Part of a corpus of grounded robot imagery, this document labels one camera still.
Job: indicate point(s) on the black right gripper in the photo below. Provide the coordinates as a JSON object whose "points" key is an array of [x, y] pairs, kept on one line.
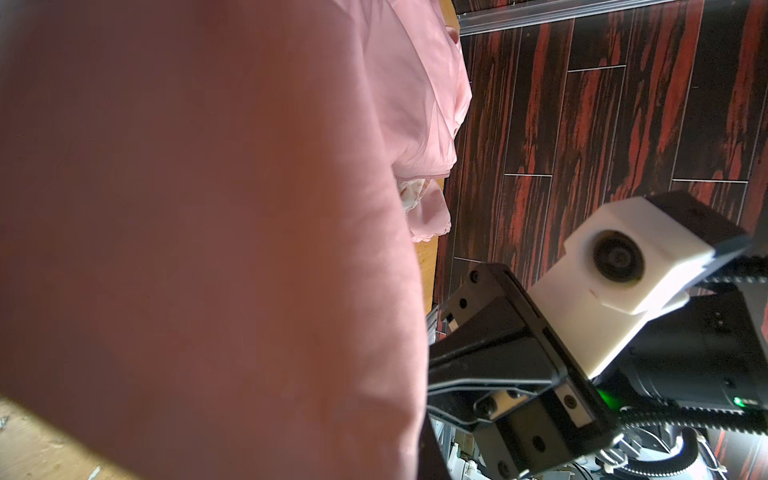
{"points": [[703, 365]]}

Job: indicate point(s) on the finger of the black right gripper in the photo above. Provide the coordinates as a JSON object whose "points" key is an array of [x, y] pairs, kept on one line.
{"points": [[503, 376]]}

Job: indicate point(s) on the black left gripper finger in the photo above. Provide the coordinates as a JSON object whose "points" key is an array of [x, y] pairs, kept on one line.
{"points": [[431, 464]]}

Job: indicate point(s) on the pink zip jacket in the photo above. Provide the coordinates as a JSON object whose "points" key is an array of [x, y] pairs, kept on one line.
{"points": [[207, 270]]}

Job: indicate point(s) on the aluminium corner post right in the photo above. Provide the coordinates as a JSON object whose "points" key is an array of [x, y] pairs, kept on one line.
{"points": [[533, 13]]}

